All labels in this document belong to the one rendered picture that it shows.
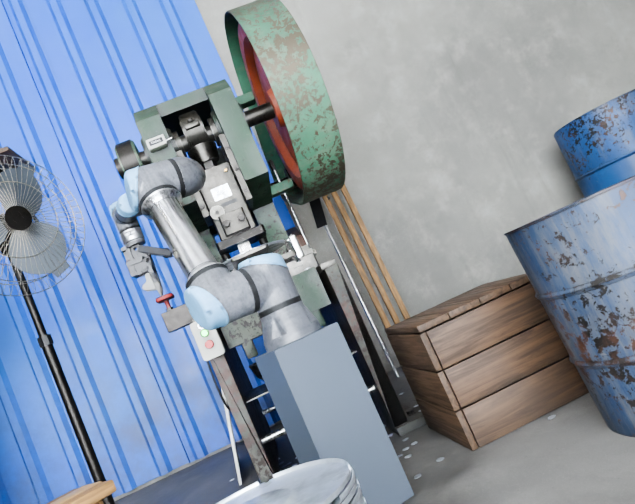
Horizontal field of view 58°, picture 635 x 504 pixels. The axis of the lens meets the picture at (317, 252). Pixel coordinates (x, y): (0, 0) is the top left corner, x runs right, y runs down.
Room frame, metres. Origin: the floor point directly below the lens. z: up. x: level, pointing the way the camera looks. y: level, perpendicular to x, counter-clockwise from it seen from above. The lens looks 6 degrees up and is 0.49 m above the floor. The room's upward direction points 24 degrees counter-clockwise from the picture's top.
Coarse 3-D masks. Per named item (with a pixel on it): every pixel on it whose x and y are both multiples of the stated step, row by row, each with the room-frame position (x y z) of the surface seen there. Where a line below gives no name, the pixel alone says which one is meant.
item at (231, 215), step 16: (208, 176) 2.18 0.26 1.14; (224, 176) 2.19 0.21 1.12; (208, 192) 2.18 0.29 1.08; (224, 192) 2.18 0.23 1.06; (240, 192) 2.19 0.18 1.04; (208, 208) 2.17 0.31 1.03; (224, 208) 2.18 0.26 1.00; (240, 208) 2.16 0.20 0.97; (224, 224) 2.13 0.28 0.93; (240, 224) 2.15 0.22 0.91
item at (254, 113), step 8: (264, 104) 2.29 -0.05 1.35; (248, 112) 2.27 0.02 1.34; (256, 112) 2.27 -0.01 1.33; (264, 112) 2.28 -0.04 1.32; (272, 112) 2.28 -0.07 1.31; (200, 120) 2.21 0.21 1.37; (208, 120) 2.23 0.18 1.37; (248, 120) 2.27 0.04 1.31; (256, 120) 2.28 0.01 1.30; (264, 120) 2.30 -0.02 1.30; (208, 128) 2.24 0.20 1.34; (216, 128) 2.22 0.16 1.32; (176, 136) 2.20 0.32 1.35; (184, 136) 2.23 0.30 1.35; (208, 136) 2.24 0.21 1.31; (216, 136) 2.23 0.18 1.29; (184, 144) 2.23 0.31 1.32; (136, 152) 2.15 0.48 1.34; (144, 152) 2.21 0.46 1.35; (184, 152) 2.22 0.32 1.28; (144, 160) 2.20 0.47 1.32; (120, 168) 2.18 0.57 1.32
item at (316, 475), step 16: (304, 464) 0.92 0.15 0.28; (320, 464) 0.89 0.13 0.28; (336, 464) 0.85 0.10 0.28; (272, 480) 0.93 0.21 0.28; (288, 480) 0.88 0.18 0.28; (304, 480) 0.85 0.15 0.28; (320, 480) 0.81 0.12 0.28; (336, 480) 0.78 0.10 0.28; (240, 496) 0.92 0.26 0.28; (256, 496) 0.87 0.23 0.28; (272, 496) 0.81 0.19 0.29; (288, 496) 0.78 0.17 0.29; (304, 496) 0.77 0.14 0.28; (320, 496) 0.74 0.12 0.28; (336, 496) 0.72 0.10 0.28
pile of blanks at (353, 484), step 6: (354, 474) 0.79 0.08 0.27; (354, 480) 0.77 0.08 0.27; (348, 486) 0.74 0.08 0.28; (354, 486) 0.76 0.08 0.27; (342, 492) 0.73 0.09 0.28; (348, 492) 0.74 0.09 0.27; (354, 492) 0.76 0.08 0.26; (360, 492) 0.78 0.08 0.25; (336, 498) 0.74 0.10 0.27; (342, 498) 0.72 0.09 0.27; (348, 498) 0.73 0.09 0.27; (354, 498) 0.74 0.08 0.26; (360, 498) 0.77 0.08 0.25
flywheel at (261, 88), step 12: (240, 36) 2.28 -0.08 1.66; (240, 48) 2.40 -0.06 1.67; (252, 48) 2.33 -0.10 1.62; (252, 60) 2.41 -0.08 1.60; (252, 72) 2.47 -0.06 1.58; (264, 72) 2.31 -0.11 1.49; (252, 84) 2.51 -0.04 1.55; (264, 84) 2.43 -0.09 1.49; (264, 96) 2.55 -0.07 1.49; (276, 108) 2.24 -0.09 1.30; (276, 120) 2.32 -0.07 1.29; (276, 132) 2.60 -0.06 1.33; (276, 144) 2.60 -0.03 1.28; (288, 144) 2.50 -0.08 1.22; (288, 156) 2.57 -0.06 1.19; (288, 168) 2.56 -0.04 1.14; (300, 180) 2.39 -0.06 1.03
